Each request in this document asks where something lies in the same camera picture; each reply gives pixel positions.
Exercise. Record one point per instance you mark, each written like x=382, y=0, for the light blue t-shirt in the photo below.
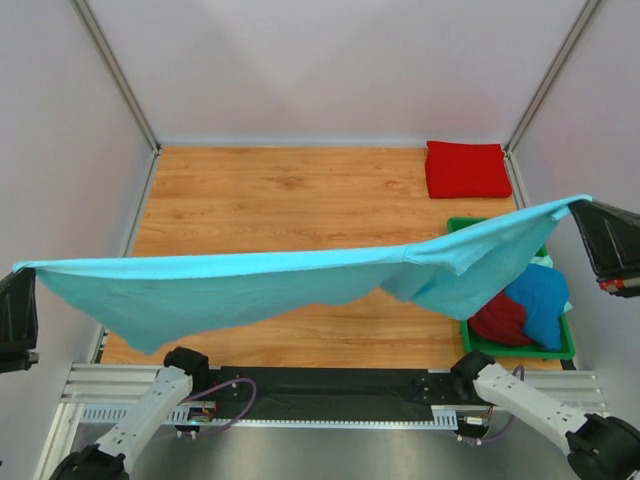
x=152, y=301

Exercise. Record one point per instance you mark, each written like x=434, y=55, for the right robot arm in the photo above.
x=596, y=447

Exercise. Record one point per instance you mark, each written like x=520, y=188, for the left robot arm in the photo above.
x=113, y=455

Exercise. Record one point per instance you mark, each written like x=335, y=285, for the mint green t-shirt in bin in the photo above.
x=547, y=262

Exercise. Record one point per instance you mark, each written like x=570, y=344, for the blue t-shirt in bin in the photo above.
x=543, y=293

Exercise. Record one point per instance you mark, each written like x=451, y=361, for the dark red t-shirt in bin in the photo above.
x=501, y=320

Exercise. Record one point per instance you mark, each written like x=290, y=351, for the folded red t-shirt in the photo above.
x=457, y=170

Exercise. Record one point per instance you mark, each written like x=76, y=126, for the green plastic bin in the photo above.
x=471, y=341

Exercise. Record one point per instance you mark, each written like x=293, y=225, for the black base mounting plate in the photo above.
x=325, y=394

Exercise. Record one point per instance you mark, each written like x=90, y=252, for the right aluminium corner post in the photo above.
x=576, y=32

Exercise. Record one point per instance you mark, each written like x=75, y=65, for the aluminium corner post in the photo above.
x=98, y=38
x=576, y=32

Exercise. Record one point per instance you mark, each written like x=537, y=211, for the left aluminium corner post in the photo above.
x=98, y=38

